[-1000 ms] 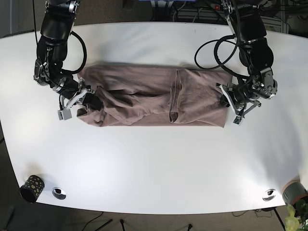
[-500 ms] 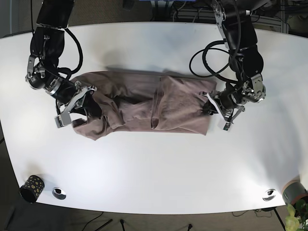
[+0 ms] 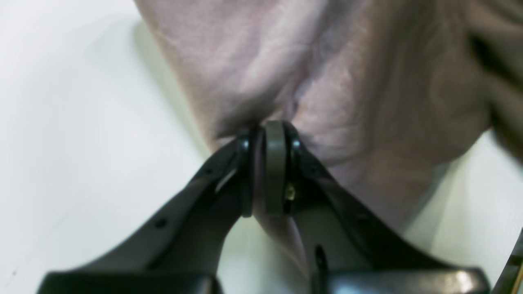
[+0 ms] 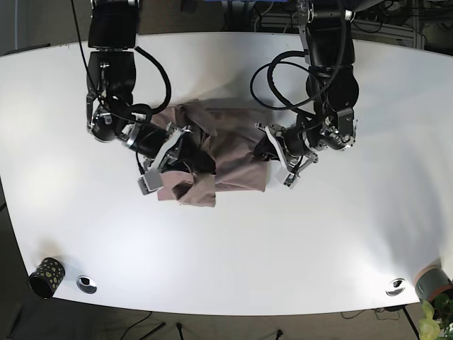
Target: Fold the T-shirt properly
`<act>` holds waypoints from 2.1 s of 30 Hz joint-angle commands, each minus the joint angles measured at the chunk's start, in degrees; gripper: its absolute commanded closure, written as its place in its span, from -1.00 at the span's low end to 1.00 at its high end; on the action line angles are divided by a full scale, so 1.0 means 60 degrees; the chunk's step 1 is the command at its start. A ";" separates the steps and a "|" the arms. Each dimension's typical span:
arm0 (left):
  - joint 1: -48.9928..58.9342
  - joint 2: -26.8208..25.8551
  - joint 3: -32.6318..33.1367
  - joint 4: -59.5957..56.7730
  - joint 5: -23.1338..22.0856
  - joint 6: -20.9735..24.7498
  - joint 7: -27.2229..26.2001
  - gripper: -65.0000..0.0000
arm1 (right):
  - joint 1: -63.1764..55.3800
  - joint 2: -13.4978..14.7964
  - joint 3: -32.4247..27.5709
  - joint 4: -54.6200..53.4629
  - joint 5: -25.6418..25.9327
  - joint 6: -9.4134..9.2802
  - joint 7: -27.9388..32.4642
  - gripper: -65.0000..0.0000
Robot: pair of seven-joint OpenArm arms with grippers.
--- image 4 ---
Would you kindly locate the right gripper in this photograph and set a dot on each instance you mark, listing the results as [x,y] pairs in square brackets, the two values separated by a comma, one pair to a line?
[167,156]

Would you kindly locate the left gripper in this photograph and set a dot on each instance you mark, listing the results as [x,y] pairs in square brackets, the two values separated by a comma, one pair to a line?
[286,146]

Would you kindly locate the dusty pink T-shirt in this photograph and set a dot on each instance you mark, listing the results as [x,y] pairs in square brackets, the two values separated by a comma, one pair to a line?
[229,136]

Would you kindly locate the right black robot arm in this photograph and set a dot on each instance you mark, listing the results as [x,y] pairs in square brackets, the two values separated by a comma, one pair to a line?
[112,114]

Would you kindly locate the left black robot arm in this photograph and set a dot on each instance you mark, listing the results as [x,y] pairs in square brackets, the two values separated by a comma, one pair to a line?
[326,119]

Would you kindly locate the left metal table grommet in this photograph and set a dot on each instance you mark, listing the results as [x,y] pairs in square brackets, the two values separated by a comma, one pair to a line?
[86,284]

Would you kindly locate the metal table grommet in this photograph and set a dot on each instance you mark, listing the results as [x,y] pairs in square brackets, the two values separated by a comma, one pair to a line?
[86,284]
[395,287]

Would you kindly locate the right metal table grommet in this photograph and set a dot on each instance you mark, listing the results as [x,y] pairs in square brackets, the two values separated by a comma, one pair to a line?
[395,287]

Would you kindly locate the black floral cup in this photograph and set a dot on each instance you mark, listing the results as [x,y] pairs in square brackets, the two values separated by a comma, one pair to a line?
[46,278]

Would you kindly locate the grey plant pot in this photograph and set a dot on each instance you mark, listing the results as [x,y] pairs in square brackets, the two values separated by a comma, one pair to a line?
[431,282]

